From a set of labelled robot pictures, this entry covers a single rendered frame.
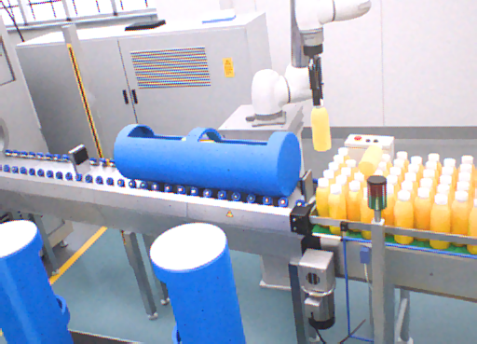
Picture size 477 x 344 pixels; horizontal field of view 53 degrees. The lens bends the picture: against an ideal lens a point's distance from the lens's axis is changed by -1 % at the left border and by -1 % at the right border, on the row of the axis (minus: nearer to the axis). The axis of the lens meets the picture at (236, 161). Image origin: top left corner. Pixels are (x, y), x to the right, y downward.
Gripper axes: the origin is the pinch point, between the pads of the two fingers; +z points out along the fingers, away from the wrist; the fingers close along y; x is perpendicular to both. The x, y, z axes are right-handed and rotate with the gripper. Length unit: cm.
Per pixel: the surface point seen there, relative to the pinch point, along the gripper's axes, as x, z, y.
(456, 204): 50, 36, 19
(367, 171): 18.4, 29.3, 6.6
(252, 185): -29.4, 34.9, 9.9
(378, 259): 26, 48, 39
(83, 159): -140, 34, -15
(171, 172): -70, 31, 6
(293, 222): -9, 45, 22
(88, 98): -151, 7, -46
